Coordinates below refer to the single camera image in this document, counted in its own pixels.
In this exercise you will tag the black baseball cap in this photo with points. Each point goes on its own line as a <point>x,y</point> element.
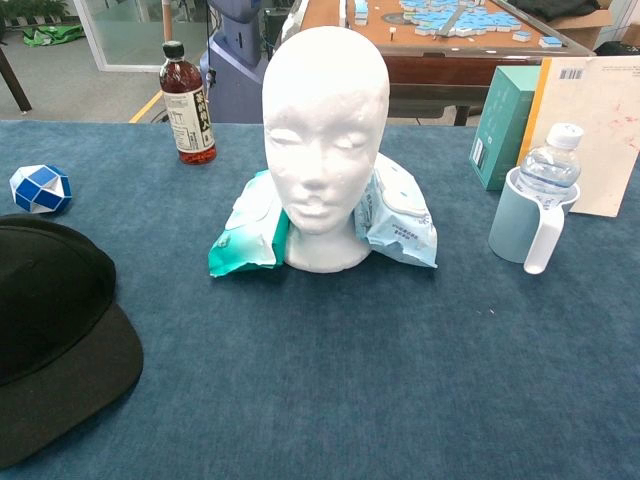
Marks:
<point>50,300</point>

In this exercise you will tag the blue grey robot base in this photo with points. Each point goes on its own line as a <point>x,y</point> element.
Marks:
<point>235,75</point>

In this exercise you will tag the white foam mannequin head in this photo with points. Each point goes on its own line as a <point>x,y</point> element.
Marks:
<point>325,125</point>

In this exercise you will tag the green wet wipes pack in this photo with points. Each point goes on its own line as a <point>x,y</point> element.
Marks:
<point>245,240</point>

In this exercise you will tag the light blue wet wipes pack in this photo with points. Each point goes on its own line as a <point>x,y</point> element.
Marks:
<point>405,230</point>

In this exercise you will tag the blue felt tablecloth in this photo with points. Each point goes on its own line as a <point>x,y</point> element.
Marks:
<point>320,375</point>

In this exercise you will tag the brown tea bottle black cap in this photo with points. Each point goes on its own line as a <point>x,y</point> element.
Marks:
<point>189,110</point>

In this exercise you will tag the brown mahjong table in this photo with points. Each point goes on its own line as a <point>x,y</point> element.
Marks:
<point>440,70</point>

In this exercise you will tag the teal cardboard box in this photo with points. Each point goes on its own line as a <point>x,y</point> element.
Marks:
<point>500,130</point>

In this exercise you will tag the clear plastic water bottle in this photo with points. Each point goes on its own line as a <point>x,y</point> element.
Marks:
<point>550,170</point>

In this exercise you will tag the white framed glass partition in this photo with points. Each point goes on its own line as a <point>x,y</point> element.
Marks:
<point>102,63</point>

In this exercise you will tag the blue white snake puzzle ball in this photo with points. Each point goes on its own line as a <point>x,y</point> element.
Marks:
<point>40,190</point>

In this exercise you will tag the blue white mahjong tile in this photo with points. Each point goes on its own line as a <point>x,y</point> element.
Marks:
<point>550,41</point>
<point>521,36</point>

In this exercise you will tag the cream book orange spine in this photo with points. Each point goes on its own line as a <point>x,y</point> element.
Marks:
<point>605,130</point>

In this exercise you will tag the black cloth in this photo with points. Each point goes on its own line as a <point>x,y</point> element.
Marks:
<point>555,7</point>

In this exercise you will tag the green bag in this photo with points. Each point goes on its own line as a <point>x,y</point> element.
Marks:
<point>52,35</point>

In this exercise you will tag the brown cardboard box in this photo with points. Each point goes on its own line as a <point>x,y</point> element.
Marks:
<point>585,27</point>

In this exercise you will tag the dark table leg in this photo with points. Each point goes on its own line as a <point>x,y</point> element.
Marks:
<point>15,80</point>

